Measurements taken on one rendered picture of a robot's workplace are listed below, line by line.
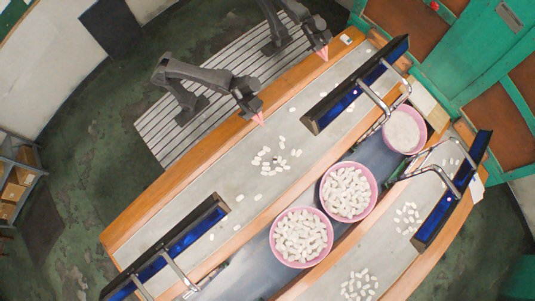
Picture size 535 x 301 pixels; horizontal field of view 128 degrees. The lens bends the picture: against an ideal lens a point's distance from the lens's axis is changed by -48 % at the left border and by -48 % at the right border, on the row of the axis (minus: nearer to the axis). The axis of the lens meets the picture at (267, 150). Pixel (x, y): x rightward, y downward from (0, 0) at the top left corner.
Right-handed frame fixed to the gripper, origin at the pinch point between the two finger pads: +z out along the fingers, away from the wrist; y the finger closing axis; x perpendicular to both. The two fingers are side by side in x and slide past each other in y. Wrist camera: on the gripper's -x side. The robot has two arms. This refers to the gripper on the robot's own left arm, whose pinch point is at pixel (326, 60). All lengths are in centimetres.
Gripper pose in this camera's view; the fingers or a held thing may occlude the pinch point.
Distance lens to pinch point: 120.2
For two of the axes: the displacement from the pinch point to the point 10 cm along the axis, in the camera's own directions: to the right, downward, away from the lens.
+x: -4.1, -2.6, 8.8
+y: 7.5, -6.5, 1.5
